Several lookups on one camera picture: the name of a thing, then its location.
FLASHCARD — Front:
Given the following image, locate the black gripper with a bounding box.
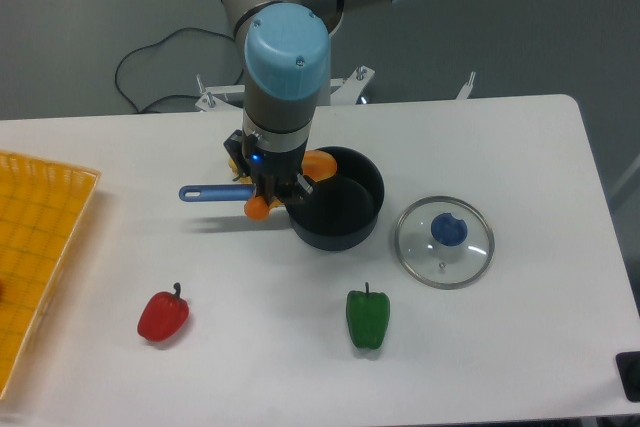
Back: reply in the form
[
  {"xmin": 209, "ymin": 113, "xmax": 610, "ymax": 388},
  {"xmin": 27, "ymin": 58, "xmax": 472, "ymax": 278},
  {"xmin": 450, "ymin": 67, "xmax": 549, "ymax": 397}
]
[{"xmin": 223, "ymin": 130, "xmax": 314, "ymax": 205}]

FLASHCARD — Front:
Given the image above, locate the orange toy baguette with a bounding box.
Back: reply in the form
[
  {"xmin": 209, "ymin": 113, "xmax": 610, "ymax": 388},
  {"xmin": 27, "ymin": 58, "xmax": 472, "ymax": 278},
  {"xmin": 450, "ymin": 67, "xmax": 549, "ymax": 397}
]
[{"xmin": 244, "ymin": 150, "xmax": 338, "ymax": 221}]

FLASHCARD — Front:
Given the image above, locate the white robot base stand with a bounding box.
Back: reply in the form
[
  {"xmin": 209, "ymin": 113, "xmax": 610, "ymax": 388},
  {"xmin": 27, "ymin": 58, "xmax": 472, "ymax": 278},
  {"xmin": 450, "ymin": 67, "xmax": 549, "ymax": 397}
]
[{"xmin": 194, "ymin": 65, "xmax": 376, "ymax": 112}]

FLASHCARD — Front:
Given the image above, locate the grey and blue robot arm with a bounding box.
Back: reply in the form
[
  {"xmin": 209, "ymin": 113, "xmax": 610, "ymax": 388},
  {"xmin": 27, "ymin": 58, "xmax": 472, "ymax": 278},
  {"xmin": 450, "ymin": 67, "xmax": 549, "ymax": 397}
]
[{"xmin": 220, "ymin": 0, "xmax": 401, "ymax": 204}]

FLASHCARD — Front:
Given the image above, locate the glass lid with blue knob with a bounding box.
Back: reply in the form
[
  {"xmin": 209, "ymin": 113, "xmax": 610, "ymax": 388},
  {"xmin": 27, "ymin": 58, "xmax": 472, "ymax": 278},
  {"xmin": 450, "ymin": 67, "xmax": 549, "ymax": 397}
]
[{"xmin": 394, "ymin": 195, "xmax": 495, "ymax": 290}]

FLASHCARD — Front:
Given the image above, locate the yellow toy bell pepper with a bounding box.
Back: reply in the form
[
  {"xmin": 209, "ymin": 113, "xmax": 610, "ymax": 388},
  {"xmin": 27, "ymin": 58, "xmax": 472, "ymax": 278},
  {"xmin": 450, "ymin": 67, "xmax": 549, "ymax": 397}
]
[{"xmin": 228, "ymin": 159, "xmax": 252, "ymax": 184}]

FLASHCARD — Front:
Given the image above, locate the green toy bell pepper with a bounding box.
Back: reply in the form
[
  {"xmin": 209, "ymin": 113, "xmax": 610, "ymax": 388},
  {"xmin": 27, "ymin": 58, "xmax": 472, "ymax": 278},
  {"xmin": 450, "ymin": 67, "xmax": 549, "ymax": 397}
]
[{"xmin": 345, "ymin": 282, "xmax": 391, "ymax": 350}]

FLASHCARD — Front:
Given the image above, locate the red toy bell pepper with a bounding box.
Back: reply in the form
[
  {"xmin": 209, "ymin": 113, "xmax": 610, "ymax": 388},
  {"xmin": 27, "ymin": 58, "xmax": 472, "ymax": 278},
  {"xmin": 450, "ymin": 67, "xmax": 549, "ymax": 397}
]
[{"xmin": 137, "ymin": 282, "xmax": 190, "ymax": 342}]

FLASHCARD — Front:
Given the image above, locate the yellow plastic basket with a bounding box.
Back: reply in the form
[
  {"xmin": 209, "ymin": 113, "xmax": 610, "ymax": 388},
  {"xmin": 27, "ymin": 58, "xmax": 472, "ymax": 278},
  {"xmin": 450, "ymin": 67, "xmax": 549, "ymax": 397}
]
[{"xmin": 1, "ymin": 151, "xmax": 101, "ymax": 398}]

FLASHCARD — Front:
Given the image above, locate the black object at table corner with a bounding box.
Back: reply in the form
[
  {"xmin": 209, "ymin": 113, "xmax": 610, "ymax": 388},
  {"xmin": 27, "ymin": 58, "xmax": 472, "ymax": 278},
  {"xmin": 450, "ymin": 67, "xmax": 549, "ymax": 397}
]
[{"xmin": 615, "ymin": 351, "xmax": 640, "ymax": 403}]

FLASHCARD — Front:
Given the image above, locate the dark pot with blue handle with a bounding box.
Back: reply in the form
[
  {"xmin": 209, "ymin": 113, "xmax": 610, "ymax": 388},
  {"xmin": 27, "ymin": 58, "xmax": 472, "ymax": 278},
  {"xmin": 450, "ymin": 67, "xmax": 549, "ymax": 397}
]
[{"xmin": 179, "ymin": 146, "xmax": 385, "ymax": 251}]

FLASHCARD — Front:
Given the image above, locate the black cable on floor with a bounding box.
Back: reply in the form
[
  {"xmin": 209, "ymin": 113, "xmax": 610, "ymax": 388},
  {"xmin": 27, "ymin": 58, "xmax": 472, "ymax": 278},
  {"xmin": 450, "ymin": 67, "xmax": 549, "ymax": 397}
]
[{"xmin": 114, "ymin": 27, "xmax": 236, "ymax": 114}]

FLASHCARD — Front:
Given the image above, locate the white bracket behind table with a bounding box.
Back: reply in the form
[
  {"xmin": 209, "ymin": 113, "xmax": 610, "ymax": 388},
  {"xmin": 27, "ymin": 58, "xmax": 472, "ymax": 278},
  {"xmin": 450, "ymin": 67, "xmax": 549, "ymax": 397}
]
[{"xmin": 456, "ymin": 71, "xmax": 476, "ymax": 100}]

